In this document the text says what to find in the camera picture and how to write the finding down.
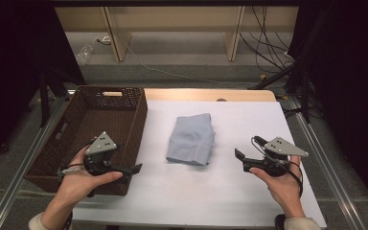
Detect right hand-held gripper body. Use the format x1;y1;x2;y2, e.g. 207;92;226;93
250;135;310;177

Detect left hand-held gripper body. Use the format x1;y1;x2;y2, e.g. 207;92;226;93
82;131;125;176

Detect brown woven basket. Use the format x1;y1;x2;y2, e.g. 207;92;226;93
24;85;149;196

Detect light blue shorts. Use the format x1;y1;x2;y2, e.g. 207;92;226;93
166;112;217;167

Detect person's right hand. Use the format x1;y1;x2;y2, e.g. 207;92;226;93
249;155;303;210

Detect person's left hand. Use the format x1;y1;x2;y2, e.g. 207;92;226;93
56;145;124;209

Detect white table mat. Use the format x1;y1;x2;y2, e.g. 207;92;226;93
72;100;328;229

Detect black rounded object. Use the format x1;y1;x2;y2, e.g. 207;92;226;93
274;214;288;230

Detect light wooden table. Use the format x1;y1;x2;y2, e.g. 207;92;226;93
143;88;277;104

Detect black metal stand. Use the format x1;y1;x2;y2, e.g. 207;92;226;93
37;68;87;129
248;44;315;125

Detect clear plastic bag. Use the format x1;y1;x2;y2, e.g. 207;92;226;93
75;42;96;67

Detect dark curtain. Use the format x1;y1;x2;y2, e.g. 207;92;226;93
287;0;368;207
0;0;88;172

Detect beige wooden desk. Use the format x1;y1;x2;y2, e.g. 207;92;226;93
54;5;300;63

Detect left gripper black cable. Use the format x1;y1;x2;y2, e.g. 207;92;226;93
57;143;94;184

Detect aluminium rail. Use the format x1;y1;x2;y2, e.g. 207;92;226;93
287;95;367;230
0;89;78;230

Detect white floor cable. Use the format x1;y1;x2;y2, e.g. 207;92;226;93
95;37;258;88

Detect bundle of black cables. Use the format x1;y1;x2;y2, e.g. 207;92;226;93
239;5;296;75

